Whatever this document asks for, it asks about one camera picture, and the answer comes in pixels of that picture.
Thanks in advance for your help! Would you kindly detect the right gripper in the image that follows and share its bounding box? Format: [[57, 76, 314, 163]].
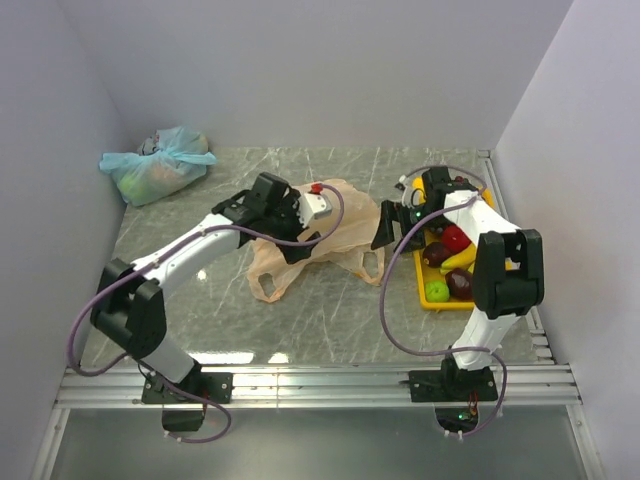
[[371, 199, 448, 255]]

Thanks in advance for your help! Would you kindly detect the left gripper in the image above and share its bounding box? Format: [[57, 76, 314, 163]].
[[266, 190, 322, 263]]

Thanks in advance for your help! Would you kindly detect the orange translucent plastic bag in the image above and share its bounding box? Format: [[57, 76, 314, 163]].
[[246, 178, 385, 303]]

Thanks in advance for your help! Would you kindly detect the red fake pepper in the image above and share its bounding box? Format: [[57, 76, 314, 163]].
[[440, 225, 471, 254]]

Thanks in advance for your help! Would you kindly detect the yellow fake banana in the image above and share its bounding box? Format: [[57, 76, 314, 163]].
[[440, 243, 476, 275]]

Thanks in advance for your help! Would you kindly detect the green fake apple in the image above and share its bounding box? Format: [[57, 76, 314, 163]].
[[424, 281, 450, 303]]

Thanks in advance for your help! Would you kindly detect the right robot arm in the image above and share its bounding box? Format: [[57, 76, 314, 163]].
[[371, 166, 544, 402]]

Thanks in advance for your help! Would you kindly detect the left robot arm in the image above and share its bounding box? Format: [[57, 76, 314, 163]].
[[90, 173, 332, 402]]

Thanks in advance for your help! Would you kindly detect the dark purple fake fruit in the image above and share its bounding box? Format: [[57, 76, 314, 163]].
[[422, 241, 453, 268]]

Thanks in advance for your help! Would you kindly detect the blue tied plastic bag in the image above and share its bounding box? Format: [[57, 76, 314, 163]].
[[99, 126, 217, 207]]

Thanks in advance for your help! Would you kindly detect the yellow plastic tray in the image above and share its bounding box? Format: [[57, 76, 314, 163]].
[[412, 185, 496, 312]]

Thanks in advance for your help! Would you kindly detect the dark red mangosteen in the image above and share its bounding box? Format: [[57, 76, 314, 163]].
[[445, 268, 473, 301]]

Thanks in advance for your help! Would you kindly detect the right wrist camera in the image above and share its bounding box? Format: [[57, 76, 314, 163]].
[[395, 175, 426, 208]]

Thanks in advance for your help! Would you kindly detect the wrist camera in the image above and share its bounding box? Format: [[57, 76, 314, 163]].
[[298, 183, 333, 227], [395, 175, 426, 208]]

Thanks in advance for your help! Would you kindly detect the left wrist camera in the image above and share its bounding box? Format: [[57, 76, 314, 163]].
[[298, 183, 333, 227]]

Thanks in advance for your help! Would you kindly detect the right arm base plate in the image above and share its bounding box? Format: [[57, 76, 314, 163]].
[[408, 368, 498, 403]]

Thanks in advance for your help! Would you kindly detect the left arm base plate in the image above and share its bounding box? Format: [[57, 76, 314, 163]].
[[141, 372, 233, 405]]

